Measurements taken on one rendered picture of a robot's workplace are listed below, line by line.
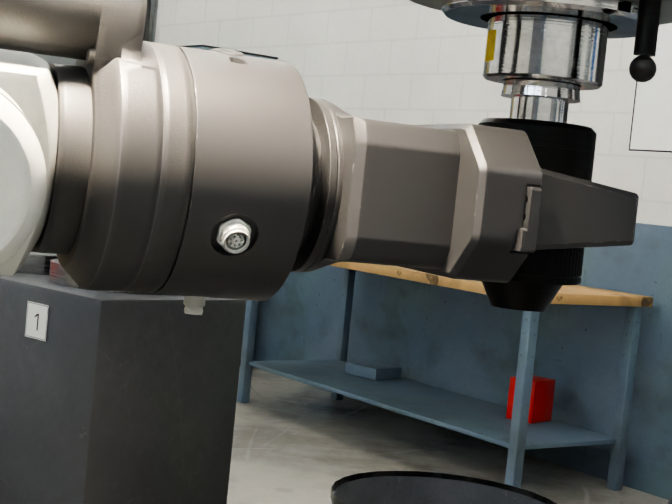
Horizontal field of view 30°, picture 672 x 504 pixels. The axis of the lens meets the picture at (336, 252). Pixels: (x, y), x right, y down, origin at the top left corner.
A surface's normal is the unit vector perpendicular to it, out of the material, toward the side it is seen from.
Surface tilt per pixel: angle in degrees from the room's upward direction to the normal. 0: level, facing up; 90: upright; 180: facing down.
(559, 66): 90
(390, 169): 90
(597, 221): 90
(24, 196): 102
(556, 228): 90
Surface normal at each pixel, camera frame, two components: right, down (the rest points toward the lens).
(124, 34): 0.34, 0.29
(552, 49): -0.01, 0.05
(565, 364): -0.79, -0.05
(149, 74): 0.34, -0.64
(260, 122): 0.38, -0.38
